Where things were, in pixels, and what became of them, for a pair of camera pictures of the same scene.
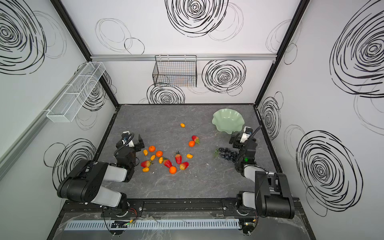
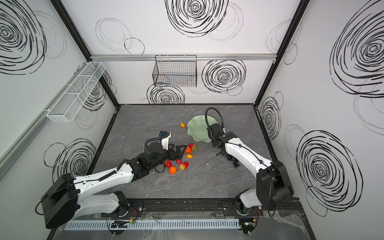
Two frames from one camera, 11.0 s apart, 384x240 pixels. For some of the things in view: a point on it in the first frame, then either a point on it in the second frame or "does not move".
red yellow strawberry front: (184, 165) does not move
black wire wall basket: (176, 71) does not move
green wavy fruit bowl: (228, 120) → (197, 127)
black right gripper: (243, 143) → (227, 154)
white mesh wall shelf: (69, 103) does not move
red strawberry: (167, 163) does not move
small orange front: (172, 170) does not move
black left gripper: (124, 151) → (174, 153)
